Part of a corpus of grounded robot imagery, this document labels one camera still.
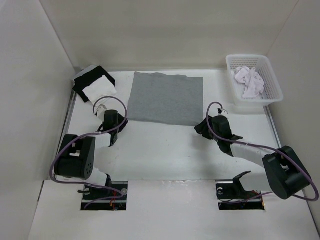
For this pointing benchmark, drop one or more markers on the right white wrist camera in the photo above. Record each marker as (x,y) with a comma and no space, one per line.
(223,112)

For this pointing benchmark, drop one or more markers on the folded white tank top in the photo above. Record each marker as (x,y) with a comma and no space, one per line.
(102,87)

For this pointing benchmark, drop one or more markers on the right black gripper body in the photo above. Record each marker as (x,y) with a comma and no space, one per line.
(205,130)

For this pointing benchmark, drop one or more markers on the white plastic basket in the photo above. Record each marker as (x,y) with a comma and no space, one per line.
(272,92)

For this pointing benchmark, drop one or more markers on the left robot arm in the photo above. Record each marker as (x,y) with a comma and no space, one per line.
(77,162)

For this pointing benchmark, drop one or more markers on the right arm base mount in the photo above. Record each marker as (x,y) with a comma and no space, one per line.
(232,196)

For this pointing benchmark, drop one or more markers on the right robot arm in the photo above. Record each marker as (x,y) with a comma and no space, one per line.
(284,171)

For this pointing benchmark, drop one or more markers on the grey tank top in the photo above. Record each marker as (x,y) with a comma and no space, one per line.
(166,99)

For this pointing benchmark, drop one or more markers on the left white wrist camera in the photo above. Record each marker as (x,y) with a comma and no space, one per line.
(100,111)

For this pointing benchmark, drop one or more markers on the pale pink tank top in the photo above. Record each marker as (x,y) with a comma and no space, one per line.
(254,84)

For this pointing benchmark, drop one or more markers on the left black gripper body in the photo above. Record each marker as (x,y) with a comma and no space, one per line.
(120,121)

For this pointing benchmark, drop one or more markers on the folded black tank top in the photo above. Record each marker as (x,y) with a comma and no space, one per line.
(88,76)

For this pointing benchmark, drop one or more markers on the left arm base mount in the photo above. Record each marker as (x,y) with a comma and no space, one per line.
(94,199)

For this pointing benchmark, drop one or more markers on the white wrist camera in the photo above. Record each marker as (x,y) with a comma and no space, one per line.
(100,111)
(223,112)

